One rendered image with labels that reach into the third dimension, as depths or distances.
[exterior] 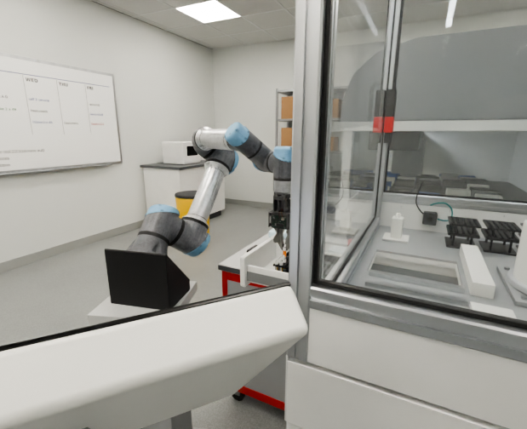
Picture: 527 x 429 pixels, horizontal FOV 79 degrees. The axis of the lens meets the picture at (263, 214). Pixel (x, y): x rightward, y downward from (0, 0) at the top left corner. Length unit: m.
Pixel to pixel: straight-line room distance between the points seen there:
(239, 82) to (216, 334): 5.89
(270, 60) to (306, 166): 5.40
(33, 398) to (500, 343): 0.51
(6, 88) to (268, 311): 3.84
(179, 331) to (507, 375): 0.44
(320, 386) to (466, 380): 0.23
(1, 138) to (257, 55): 3.88
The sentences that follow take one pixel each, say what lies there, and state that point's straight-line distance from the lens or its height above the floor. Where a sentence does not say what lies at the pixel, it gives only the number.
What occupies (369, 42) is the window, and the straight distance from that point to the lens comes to 0.50.
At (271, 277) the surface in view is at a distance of 1.08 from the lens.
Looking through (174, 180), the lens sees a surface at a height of 0.72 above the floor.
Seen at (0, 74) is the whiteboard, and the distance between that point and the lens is 4.01.
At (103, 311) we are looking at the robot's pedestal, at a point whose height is 0.76.
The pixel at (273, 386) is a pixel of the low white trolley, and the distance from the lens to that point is 1.67.
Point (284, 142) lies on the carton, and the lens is 5.15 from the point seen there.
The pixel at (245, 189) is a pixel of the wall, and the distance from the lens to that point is 6.06.
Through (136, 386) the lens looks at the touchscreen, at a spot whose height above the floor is 1.16.
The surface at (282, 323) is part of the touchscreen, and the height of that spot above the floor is 1.18.
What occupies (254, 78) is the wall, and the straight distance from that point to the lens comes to 5.95.
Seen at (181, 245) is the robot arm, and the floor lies 0.92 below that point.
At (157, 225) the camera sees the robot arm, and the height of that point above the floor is 1.01.
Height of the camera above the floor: 1.33
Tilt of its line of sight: 14 degrees down
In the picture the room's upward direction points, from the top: straight up
